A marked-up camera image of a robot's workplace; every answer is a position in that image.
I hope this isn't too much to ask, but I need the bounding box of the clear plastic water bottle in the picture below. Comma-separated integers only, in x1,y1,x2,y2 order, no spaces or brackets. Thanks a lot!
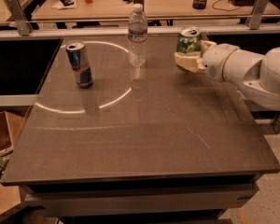
128,4,147,67

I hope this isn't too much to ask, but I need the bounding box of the cardboard box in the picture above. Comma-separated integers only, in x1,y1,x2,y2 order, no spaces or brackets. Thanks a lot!
0,111,24,157

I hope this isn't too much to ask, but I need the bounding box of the black cable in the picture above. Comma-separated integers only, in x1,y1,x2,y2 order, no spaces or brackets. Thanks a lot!
211,0,243,12

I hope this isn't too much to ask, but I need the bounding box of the green soda can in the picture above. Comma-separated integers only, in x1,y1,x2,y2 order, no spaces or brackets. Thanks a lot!
175,26,203,73

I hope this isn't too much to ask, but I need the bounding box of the right metal rail bracket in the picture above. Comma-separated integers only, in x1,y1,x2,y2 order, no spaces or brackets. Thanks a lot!
245,0,269,30

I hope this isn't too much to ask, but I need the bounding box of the black mesh cup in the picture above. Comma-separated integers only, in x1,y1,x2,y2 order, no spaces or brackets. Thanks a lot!
192,0,207,9

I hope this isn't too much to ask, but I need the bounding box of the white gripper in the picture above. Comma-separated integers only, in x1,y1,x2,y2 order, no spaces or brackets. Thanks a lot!
175,40,239,82

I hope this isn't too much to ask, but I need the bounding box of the blue silver energy drink can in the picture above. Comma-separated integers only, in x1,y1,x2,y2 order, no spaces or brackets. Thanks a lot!
65,41,92,89

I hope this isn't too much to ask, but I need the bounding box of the left metal rail bracket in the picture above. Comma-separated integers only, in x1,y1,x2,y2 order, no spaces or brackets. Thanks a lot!
5,0,33,36

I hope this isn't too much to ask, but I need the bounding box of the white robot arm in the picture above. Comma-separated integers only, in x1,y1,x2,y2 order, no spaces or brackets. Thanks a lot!
175,41,280,111

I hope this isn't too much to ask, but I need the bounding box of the wooden background desk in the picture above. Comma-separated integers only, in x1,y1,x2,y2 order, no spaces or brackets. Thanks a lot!
31,0,280,22

